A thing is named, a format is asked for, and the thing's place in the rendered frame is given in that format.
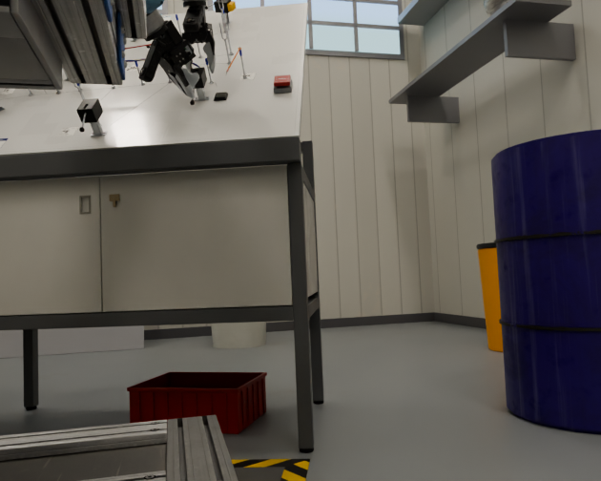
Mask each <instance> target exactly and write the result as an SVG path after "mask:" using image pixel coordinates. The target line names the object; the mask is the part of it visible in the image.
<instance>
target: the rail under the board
mask: <svg viewBox="0 0 601 481"><path fill-rule="evenodd" d="M289 163H301V141H300V138H299V137H298V136H296V137H281V138H266V139H251V140H236V141H221V142H206V143H191V144H177V145H161V146H147V147H132V148H116V149H102V150H87V151H71V152H57V153H42V154H26V155H12V156H0V181H12V180H28V179H44V178H76V177H91V176H107V175H124V174H140V173H156V172H172V171H188V170H204V169H220V168H237V167H252V166H268V165H284V164H289Z"/></svg>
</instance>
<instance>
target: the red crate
mask: <svg viewBox="0 0 601 481"><path fill-rule="evenodd" d="M265 376H267V372H167V373H165V374H162V375H159V376H157V377H155V378H152V379H150V380H147V381H144V382H142V383H139V384H136V385H134V386H131V387H127V391H130V423H138V422H148V421H157V420H167V423H168V420H169V419H177V418H187V417H197V416H206V415H216V416H217V419H218V423H219V426H220V429H221V432H222V433H225V434H239V433H241V432H242V431H243V430H244V429H246V428H247V427H248V426H250V425H251V424H252V423H253V422H255V421H256V420H257V419H258V418H259V417H260V416H261V415H262V414H263V413H265V412H266V391H265Z"/></svg>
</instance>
